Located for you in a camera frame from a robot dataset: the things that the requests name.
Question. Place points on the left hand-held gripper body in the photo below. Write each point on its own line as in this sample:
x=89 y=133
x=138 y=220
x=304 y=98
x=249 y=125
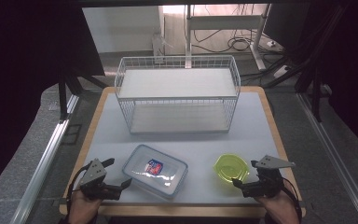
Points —
x=93 y=174

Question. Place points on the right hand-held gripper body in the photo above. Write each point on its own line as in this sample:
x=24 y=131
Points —
x=268 y=180

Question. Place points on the green plastic bowl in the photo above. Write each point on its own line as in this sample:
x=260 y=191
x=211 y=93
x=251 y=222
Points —
x=231 y=169

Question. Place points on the clear container with blue lid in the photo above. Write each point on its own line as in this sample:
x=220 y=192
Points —
x=155 y=171

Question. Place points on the person's right hand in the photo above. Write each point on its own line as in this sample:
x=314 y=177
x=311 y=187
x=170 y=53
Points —
x=281 y=210

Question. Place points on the person's left hand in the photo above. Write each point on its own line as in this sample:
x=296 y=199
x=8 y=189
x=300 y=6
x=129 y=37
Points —
x=82 y=210

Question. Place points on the white table mat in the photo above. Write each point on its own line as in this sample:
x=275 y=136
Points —
x=254 y=124

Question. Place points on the black metal stand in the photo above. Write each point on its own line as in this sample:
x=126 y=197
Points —
x=316 y=93
x=63 y=99

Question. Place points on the white power strip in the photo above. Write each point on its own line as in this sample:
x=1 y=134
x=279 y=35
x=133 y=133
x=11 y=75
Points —
x=281 y=71

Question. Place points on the white plug adapter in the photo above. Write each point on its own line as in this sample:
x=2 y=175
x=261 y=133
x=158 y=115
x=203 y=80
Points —
x=271 y=43

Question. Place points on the dark curtain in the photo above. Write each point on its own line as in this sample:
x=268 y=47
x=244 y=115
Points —
x=351 y=62
x=28 y=62

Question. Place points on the aluminium rail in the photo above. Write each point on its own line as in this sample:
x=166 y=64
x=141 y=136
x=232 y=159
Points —
x=335 y=155
x=43 y=168

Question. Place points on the white desk frame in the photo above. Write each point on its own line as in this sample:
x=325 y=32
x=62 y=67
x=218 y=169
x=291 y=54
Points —
x=223 y=21

